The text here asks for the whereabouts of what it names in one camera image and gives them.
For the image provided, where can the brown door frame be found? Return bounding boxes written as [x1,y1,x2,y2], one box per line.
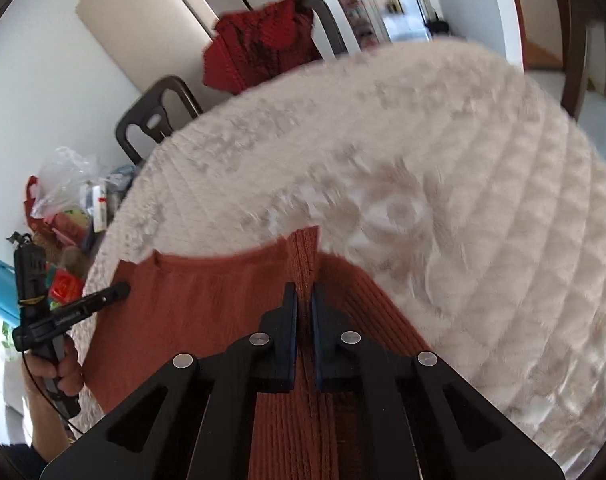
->
[503,0,568,71]

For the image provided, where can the red plaid garment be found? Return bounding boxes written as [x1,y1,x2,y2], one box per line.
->
[203,0,324,96]

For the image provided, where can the person's left hand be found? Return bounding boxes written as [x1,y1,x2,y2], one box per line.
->
[22,337,85,402]

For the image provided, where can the large dark wooden chair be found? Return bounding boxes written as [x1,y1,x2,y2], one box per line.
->
[560,0,606,121]

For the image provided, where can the red gift bag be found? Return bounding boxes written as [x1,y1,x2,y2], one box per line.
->
[26,175,45,231]

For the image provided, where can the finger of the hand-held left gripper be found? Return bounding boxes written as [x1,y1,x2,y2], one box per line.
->
[86,282,131,311]

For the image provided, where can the white red medicine box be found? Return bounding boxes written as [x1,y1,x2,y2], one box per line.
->
[90,185,109,233]

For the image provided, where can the beige panel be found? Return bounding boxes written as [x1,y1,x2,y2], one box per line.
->
[76,0,219,93]

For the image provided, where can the storage shelf with containers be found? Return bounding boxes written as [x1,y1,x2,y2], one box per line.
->
[333,0,384,46]

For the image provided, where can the cream quilted table cover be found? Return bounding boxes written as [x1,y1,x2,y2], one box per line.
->
[80,42,606,471]

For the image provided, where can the teal container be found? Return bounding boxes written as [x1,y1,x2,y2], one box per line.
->
[0,260,24,328]

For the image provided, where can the person's left forearm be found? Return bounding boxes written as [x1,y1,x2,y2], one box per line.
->
[24,392,79,462]

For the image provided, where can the red toy bottle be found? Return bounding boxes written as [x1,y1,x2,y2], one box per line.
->
[50,270,84,306]

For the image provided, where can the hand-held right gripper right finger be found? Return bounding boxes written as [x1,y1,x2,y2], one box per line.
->
[310,281,567,480]

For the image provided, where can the dark chair under red garment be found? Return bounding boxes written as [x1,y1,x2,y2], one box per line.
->
[293,0,349,61]

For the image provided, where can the clear plastic bag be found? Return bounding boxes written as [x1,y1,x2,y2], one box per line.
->
[33,147,114,221]

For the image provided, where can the dark wooden chair oval cutout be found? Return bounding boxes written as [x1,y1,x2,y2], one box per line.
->
[116,76,204,166]

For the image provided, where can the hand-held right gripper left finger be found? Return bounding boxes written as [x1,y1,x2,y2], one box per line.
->
[40,283,300,480]

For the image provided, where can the black cable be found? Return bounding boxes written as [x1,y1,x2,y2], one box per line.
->
[23,350,84,436]

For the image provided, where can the rust knit sweater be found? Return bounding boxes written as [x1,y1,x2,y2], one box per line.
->
[83,226,434,480]

